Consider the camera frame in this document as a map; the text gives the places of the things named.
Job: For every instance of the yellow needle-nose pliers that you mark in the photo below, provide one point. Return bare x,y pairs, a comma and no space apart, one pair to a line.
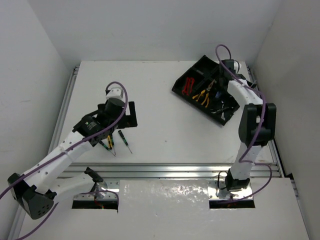
204,95

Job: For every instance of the white front cover board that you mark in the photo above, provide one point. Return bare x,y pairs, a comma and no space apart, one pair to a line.
177,210

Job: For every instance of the aluminium rail frame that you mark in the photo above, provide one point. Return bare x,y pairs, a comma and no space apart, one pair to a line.
173,141

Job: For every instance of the small yellow utility knife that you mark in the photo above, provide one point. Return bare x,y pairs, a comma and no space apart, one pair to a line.
109,142

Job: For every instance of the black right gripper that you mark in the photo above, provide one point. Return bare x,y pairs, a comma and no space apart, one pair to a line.
220,75

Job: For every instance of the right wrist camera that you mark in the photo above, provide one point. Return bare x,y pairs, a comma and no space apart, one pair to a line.
237,66

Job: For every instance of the Pro'sKit black green screwdriver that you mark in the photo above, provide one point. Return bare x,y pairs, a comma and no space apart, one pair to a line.
124,140

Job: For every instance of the black green precision screwdriver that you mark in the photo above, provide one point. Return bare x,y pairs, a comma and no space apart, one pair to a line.
105,146

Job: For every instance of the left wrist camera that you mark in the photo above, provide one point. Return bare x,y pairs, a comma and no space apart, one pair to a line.
115,92

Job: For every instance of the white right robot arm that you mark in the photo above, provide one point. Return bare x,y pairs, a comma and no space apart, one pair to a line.
257,124

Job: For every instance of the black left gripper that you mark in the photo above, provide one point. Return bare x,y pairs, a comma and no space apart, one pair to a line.
127,120

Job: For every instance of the red black folding saw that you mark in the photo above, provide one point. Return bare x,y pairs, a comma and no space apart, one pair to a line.
188,86

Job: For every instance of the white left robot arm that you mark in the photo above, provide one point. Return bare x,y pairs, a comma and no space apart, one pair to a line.
37,190

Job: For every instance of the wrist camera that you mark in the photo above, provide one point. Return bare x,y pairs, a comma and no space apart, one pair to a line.
115,92
237,66

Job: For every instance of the black compartment tray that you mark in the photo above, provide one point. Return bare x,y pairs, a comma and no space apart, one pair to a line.
199,86

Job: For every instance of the large silver open-end wrench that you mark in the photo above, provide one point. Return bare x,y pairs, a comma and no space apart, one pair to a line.
221,110

